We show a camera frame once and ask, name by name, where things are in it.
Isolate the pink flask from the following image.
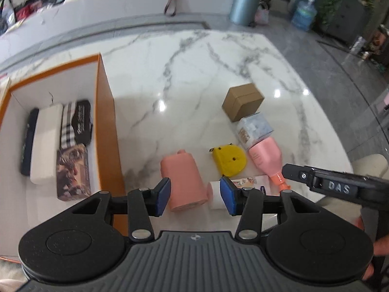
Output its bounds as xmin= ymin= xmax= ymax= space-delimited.
xmin=160 ymin=149 xmax=209 ymax=213

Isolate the grey cabinet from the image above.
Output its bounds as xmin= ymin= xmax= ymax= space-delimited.
xmin=316 ymin=0 xmax=376 ymax=45

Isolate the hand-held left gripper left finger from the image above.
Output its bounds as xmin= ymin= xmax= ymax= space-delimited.
xmin=65 ymin=178 xmax=172 ymax=242

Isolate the plaid glasses case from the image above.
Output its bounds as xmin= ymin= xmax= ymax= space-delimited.
xmin=59 ymin=99 xmax=92 ymax=149

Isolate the pink bottle with orange cap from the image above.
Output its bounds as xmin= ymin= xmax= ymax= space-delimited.
xmin=248 ymin=137 xmax=292 ymax=193

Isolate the beige sofa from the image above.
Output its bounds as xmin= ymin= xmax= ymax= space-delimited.
xmin=319 ymin=154 xmax=389 ymax=232

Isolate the blue trash can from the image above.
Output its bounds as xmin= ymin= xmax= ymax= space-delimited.
xmin=229 ymin=0 xmax=262 ymax=26

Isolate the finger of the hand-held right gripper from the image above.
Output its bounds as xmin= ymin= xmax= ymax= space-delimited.
xmin=283 ymin=164 xmax=317 ymax=189

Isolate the white marble tv console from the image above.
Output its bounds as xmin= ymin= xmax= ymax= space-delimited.
xmin=0 ymin=0 xmax=238 ymax=64

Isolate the blue water jug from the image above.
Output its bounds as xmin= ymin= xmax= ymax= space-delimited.
xmin=291 ymin=0 xmax=318 ymax=31

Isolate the orange cardboard box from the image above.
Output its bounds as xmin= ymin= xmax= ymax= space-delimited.
xmin=0 ymin=53 xmax=126 ymax=262

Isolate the white cream tube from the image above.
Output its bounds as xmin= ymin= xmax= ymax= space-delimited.
xmin=208 ymin=175 xmax=269 ymax=210

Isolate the white container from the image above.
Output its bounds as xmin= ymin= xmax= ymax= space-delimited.
xmin=349 ymin=36 xmax=367 ymax=55

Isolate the brown cardboard box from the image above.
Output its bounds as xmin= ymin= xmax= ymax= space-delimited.
xmin=222 ymin=83 xmax=265 ymax=123

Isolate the person's right hand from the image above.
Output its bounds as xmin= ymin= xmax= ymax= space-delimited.
xmin=354 ymin=216 xmax=385 ymax=282

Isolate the brown printed box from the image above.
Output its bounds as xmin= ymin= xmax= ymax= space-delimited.
xmin=56 ymin=144 xmax=92 ymax=202

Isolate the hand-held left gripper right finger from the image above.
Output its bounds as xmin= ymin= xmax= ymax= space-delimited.
xmin=219 ymin=176 xmax=319 ymax=241

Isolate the black tube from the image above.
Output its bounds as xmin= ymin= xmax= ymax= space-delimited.
xmin=21 ymin=108 xmax=39 ymax=176

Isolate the white rectangular box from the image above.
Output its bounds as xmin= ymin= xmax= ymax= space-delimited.
xmin=30 ymin=103 xmax=64 ymax=185

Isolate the small light blue box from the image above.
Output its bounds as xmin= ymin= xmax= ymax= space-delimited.
xmin=236 ymin=112 xmax=274 ymax=152

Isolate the yellow tape measure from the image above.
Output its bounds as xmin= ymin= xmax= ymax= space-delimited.
xmin=209 ymin=144 xmax=248 ymax=177

